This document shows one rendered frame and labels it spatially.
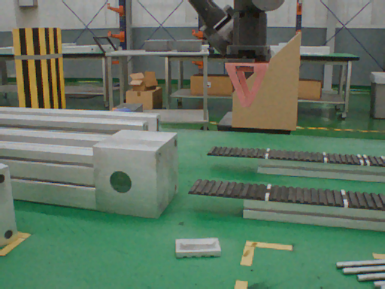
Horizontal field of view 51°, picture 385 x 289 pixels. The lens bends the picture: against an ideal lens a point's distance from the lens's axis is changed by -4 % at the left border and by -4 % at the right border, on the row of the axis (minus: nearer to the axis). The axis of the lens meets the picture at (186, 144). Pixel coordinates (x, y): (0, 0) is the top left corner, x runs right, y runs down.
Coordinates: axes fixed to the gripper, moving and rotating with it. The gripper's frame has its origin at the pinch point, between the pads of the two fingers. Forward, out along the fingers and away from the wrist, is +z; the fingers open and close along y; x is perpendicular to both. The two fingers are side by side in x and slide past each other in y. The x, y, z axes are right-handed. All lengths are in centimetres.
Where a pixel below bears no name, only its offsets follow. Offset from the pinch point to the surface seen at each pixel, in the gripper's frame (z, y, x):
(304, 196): 9.3, 20.0, 9.7
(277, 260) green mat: 12.7, 31.1, 6.7
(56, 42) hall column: -4, -276, -204
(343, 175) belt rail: 12.2, 2.4, 16.9
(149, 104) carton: 87, -462, -178
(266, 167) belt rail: 11.7, 2.1, 3.7
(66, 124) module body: 5.2, 4.4, -33.3
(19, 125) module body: 6.2, 3.1, -44.9
